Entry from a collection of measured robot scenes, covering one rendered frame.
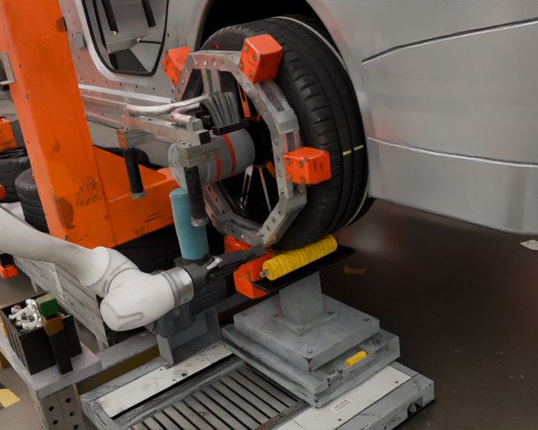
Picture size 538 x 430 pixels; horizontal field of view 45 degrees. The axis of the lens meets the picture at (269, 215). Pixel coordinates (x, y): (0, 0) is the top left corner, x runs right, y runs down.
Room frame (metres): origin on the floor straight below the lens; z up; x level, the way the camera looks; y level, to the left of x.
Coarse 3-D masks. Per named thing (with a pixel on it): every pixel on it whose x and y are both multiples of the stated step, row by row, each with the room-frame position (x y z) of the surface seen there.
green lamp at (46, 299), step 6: (48, 294) 1.41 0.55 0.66; (36, 300) 1.39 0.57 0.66; (42, 300) 1.38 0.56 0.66; (48, 300) 1.38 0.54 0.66; (54, 300) 1.39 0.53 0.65; (42, 306) 1.37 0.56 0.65; (48, 306) 1.38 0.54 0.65; (54, 306) 1.39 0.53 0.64; (42, 312) 1.37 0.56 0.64; (48, 312) 1.38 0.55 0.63; (54, 312) 1.38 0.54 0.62
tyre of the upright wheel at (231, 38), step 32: (224, 32) 1.85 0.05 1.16; (256, 32) 1.75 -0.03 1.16; (288, 32) 1.75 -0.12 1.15; (320, 32) 1.78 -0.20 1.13; (288, 64) 1.64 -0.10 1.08; (320, 64) 1.68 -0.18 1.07; (288, 96) 1.64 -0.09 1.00; (320, 96) 1.60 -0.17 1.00; (352, 96) 1.65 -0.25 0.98; (320, 128) 1.56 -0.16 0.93; (352, 128) 1.61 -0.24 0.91; (352, 160) 1.61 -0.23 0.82; (224, 192) 1.97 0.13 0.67; (320, 192) 1.57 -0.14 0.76; (352, 192) 1.62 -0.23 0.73; (320, 224) 1.61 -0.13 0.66
